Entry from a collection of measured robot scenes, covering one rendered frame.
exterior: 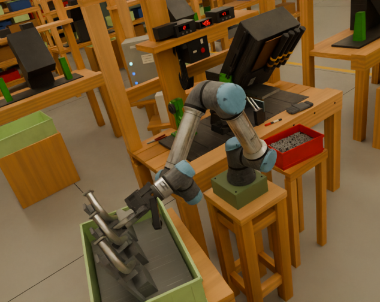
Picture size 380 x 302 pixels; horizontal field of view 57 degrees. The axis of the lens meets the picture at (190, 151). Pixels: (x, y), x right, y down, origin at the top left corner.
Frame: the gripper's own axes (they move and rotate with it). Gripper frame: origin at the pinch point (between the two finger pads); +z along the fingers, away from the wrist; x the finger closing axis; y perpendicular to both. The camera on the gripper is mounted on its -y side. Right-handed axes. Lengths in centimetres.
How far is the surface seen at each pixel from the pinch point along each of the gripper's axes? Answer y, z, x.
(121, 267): -10.9, 7.0, -1.0
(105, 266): -7.0, 10.8, 0.8
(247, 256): -45, -34, -61
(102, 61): 96, -42, -64
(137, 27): 478, -233, -691
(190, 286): -32.3, -7.4, -8.6
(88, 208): 19.5, 8.5, -23.8
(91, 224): 18, 17, -48
